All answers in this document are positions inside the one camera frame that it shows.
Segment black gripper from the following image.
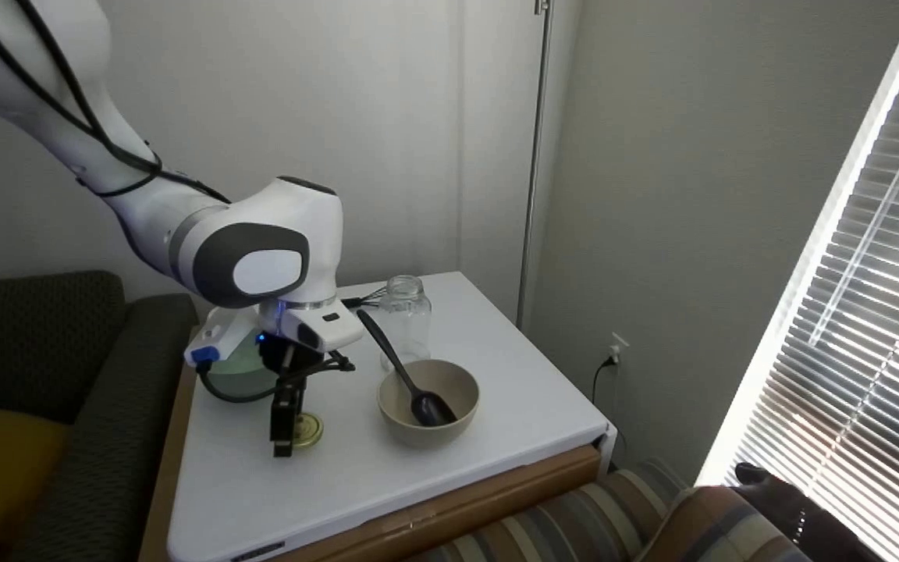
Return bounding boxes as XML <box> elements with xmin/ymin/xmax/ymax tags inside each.
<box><xmin>255</xmin><ymin>336</ymin><xmax>359</xmax><ymax>462</ymax></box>

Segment beige bowl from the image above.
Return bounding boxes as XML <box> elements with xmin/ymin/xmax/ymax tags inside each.
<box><xmin>374</xmin><ymin>356</ymin><xmax>482</xmax><ymax>452</ymax></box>

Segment clear glass jar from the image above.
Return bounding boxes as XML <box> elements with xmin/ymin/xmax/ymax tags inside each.
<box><xmin>359</xmin><ymin>272</ymin><xmax>437</xmax><ymax>376</ymax></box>

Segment light green bowl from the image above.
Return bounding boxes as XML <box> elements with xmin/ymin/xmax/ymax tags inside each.
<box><xmin>197</xmin><ymin>336</ymin><xmax>281</xmax><ymax>407</ymax></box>

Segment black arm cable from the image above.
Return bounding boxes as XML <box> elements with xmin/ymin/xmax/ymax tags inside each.
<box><xmin>0</xmin><ymin>0</ymin><xmax>236</xmax><ymax>205</ymax></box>

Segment striped sofa cushion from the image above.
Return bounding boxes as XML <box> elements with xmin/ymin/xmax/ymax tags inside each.
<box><xmin>635</xmin><ymin>482</ymin><xmax>816</xmax><ymax>562</ymax></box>

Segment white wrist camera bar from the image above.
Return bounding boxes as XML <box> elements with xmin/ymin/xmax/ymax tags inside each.
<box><xmin>182</xmin><ymin>297</ymin><xmax>368</xmax><ymax>376</ymax></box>

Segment white window blinds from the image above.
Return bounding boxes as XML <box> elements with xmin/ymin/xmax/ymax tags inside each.
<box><xmin>697</xmin><ymin>0</ymin><xmax>899</xmax><ymax>562</ymax></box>

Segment dark grey armchair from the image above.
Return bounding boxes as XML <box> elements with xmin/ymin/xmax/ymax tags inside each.
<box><xmin>0</xmin><ymin>269</ymin><xmax>204</xmax><ymax>562</ymax></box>

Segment white table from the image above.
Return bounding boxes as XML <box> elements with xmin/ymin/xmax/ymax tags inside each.
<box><xmin>163</xmin><ymin>269</ymin><xmax>621</xmax><ymax>562</ymax></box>

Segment wooden table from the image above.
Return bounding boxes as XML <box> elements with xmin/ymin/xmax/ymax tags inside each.
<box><xmin>134</xmin><ymin>318</ymin><xmax>621</xmax><ymax>562</ymax></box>

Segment yellowish jar lid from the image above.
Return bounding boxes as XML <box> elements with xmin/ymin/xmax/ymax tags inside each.
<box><xmin>287</xmin><ymin>410</ymin><xmax>327</xmax><ymax>452</ymax></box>

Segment black power cord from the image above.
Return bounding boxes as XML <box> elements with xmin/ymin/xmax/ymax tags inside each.
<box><xmin>587</xmin><ymin>349</ymin><xmax>621</xmax><ymax>411</ymax></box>

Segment black spoon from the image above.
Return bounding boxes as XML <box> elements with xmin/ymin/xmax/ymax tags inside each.
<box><xmin>349</xmin><ymin>306</ymin><xmax>463</xmax><ymax>430</ymax></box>

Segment striped sofa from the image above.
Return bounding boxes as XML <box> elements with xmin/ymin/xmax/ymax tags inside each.
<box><xmin>403</xmin><ymin>462</ymin><xmax>816</xmax><ymax>562</ymax></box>

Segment white wall outlet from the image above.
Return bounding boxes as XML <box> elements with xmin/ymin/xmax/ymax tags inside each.
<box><xmin>603</xmin><ymin>327</ymin><xmax>632</xmax><ymax>369</ymax></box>

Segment yellow cushion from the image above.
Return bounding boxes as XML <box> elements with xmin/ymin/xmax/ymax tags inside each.
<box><xmin>0</xmin><ymin>404</ymin><xmax>76</xmax><ymax>553</ymax></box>

